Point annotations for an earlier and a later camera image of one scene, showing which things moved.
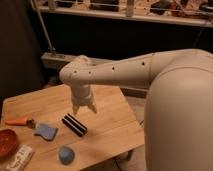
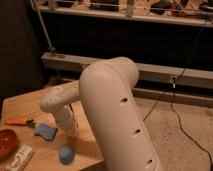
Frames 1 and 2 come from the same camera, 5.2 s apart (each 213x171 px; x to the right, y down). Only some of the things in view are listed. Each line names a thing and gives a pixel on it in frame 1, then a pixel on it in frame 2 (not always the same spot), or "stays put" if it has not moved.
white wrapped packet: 22,157 stays put
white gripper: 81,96 to 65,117
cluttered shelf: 185,12 stays put
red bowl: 8,143 stays put
